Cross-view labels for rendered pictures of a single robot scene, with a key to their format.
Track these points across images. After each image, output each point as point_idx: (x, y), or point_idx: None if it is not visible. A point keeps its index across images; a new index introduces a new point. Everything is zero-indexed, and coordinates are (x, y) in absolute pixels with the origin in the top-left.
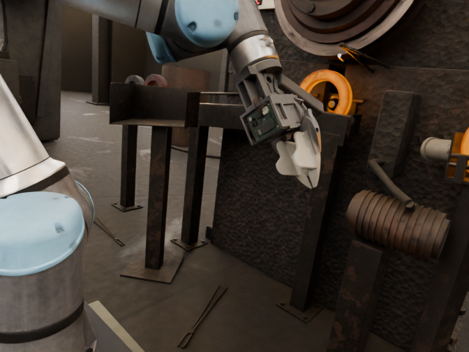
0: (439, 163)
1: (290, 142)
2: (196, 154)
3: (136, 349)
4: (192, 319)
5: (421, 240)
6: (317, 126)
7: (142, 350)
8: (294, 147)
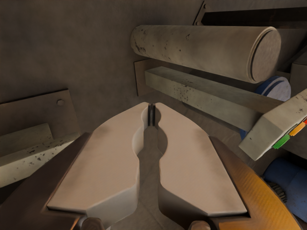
0: None
1: (106, 206)
2: None
3: (9, 167)
4: None
5: None
6: (288, 216)
7: (13, 163)
8: (138, 190)
